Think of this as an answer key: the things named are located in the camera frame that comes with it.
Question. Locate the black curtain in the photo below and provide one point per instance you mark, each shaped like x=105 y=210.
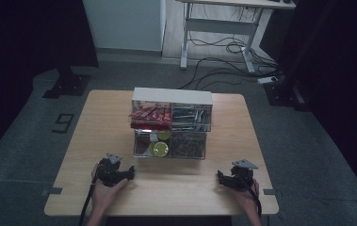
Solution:
x=339 y=62
x=25 y=34

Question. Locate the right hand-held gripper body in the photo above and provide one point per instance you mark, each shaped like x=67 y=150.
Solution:
x=242 y=177

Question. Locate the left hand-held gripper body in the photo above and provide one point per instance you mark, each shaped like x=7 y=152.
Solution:
x=108 y=172

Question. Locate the black stand base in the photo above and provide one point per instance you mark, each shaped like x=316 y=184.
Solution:
x=68 y=84

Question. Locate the black floor tape mark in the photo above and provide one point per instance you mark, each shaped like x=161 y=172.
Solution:
x=63 y=123

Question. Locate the white cabinet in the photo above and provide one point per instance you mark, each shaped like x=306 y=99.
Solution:
x=126 y=23

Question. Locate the small yellow round container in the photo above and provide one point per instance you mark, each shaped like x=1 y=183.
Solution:
x=163 y=135

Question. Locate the person's right hand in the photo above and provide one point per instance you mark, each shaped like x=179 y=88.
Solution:
x=245 y=197

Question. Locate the person's left hand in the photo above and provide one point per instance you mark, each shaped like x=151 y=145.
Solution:
x=104 y=194

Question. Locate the pile of silver packets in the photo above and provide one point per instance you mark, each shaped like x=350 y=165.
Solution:
x=190 y=117

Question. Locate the dark stand base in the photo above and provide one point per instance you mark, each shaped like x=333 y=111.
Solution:
x=284 y=94

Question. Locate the clear storage box white lid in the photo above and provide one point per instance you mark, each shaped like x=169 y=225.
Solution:
x=171 y=95

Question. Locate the large yellow round container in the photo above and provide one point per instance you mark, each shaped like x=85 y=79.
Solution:
x=158 y=149

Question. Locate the white metal desk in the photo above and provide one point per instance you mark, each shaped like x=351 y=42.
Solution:
x=226 y=26

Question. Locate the white power strip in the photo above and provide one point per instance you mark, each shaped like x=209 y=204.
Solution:
x=267 y=80

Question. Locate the stack of red packets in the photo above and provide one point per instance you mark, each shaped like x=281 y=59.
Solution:
x=151 y=117

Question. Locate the pile of dark packets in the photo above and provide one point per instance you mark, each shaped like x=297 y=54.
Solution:
x=187 y=145

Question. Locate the small white container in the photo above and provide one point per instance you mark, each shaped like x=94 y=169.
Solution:
x=153 y=137

